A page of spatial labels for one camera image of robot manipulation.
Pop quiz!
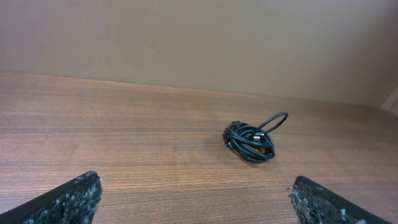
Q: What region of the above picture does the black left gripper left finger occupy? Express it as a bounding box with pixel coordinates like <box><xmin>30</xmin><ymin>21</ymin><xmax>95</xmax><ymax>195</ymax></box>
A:
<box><xmin>1</xmin><ymin>171</ymin><xmax>103</xmax><ymax>224</ymax></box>

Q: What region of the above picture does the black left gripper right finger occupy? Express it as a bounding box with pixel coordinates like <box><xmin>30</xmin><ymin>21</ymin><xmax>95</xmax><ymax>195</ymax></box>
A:
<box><xmin>289</xmin><ymin>175</ymin><xmax>389</xmax><ymax>224</ymax></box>

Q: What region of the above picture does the thick black cable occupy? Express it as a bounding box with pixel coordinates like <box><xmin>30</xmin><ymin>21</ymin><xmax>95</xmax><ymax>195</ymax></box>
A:
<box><xmin>221</xmin><ymin>120</ymin><xmax>276</xmax><ymax>164</ymax></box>

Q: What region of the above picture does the thin black usb cable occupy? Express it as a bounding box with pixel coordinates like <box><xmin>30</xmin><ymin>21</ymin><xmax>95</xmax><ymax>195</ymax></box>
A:
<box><xmin>250</xmin><ymin>111</ymin><xmax>289</xmax><ymax>141</ymax></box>

